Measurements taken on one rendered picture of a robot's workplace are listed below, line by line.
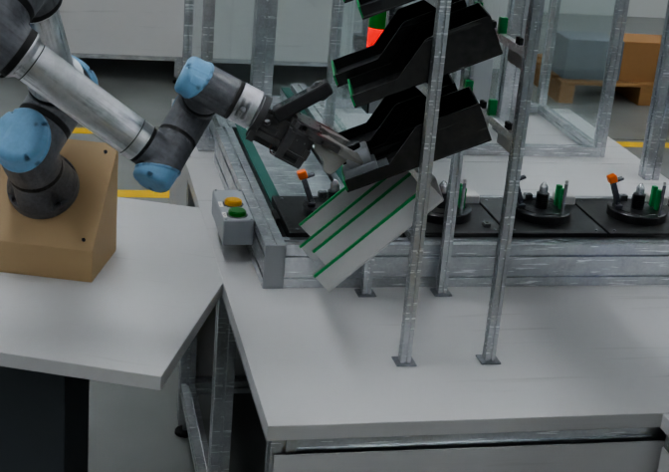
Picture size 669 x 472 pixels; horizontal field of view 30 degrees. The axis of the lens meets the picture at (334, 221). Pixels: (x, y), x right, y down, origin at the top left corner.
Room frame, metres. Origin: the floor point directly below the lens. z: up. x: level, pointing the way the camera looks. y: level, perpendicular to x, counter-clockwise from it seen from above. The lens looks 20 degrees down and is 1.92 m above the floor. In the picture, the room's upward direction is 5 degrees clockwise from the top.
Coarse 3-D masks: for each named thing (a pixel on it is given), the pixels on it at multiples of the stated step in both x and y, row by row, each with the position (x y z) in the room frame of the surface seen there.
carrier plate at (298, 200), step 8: (272, 200) 2.74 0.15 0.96; (280, 200) 2.72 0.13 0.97; (288, 200) 2.72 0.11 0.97; (296, 200) 2.73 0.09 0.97; (304, 200) 2.73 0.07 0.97; (280, 208) 2.67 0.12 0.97; (288, 208) 2.67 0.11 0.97; (296, 208) 2.67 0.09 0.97; (280, 216) 2.63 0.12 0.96; (288, 216) 2.62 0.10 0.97; (296, 216) 2.62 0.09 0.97; (304, 216) 2.63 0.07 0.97; (288, 224) 2.57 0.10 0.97; (296, 224) 2.57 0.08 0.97; (288, 232) 2.53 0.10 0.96; (296, 232) 2.52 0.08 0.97; (304, 232) 2.53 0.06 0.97
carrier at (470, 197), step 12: (444, 180) 2.72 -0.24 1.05; (444, 192) 2.71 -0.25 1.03; (468, 192) 2.84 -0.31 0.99; (444, 204) 2.71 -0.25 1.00; (468, 204) 2.81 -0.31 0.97; (432, 216) 2.66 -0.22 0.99; (456, 216) 2.66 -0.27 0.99; (468, 216) 2.69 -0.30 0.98; (480, 216) 2.73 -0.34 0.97; (432, 228) 2.62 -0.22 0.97; (456, 228) 2.63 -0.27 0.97; (468, 228) 2.64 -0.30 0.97; (480, 228) 2.65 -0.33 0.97; (492, 228) 2.65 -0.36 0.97
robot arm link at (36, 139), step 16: (16, 112) 2.39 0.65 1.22; (32, 112) 2.39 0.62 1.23; (48, 112) 2.41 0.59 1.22; (0, 128) 2.37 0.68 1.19; (16, 128) 2.37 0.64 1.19; (32, 128) 2.37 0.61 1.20; (48, 128) 2.37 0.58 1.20; (64, 128) 2.42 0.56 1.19; (0, 144) 2.35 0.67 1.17; (16, 144) 2.35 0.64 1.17; (32, 144) 2.34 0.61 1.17; (48, 144) 2.37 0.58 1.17; (64, 144) 2.44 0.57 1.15; (0, 160) 2.36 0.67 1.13; (16, 160) 2.33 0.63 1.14; (32, 160) 2.34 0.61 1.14; (48, 160) 2.38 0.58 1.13; (16, 176) 2.38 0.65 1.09; (32, 176) 2.37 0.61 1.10; (48, 176) 2.40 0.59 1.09
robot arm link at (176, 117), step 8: (176, 104) 2.24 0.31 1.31; (184, 104) 2.21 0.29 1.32; (176, 112) 2.22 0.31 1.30; (184, 112) 2.22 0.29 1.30; (192, 112) 2.21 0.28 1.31; (168, 120) 2.21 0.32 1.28; (176, 120) 2.20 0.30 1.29; (184, 120) 2.21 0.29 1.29; (192, 120) 2.21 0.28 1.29; (200, 120) 2.22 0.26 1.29; (208, 120) 2.24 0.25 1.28; (184, 128) 2.20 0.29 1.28; (192, 128) 2.20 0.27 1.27; (200, 128) 2.22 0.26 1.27; (192, 136) 2.20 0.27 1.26; (200, 136) 2.23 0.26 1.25
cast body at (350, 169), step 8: (344, 144) 2.22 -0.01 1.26; (352, 144) 2.20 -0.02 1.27; (360, 144) 2.22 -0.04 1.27; (360, 152) 2.20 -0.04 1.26; (368, 152) 2.20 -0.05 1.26; (368, 160) 2.20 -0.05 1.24; (384, 160) 2.22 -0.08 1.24; (344, 168) 2.21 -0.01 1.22; (352, 168) 2.20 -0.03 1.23; (360, 168) 2.20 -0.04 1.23; (368, 168) 2.20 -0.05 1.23; (344, 176) 2.20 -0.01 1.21; (352, 176) 2.19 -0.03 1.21
